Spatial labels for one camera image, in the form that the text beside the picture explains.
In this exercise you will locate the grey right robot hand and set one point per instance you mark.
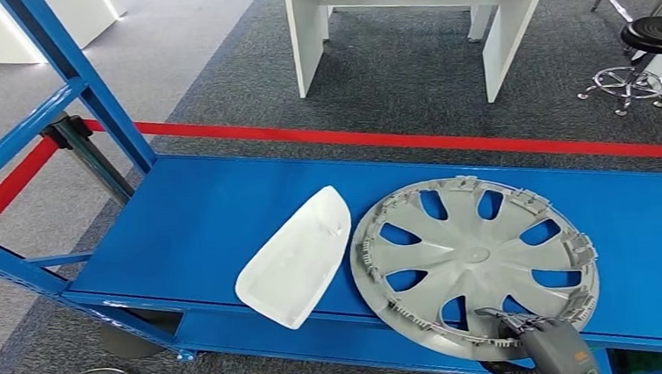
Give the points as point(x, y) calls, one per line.
point(558, 350)

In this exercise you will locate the grey plastic wheel hubcap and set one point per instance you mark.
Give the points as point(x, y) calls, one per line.
point(470, 257)

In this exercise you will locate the white plastic cover part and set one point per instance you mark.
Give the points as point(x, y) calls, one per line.
point(295, 264)

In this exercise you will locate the blue metal shelf rack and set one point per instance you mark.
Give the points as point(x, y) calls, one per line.
point(193, 218)

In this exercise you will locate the long red barrier belt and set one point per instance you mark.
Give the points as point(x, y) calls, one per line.
point(362, 137)

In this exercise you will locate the black round stool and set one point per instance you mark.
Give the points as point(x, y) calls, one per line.
point(661, 34)

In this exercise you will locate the grey stanchion with black head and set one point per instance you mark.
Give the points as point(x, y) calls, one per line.
point(93, 158)

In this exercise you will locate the short red barrier belt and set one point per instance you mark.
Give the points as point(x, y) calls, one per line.
point(10, 186)

